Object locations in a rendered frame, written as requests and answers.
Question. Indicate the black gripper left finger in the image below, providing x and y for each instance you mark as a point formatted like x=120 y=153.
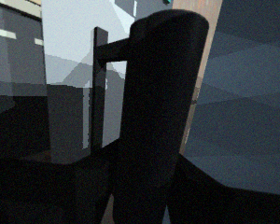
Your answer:
x=81 y=188

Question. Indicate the dark grey rectangular mat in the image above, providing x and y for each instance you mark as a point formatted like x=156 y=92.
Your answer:
x=24 y=113

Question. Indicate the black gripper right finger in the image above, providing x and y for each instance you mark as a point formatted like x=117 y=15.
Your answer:
x=197 y=198

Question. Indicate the beige square tile with cream border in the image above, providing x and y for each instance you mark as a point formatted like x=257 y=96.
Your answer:
x=29 y=7

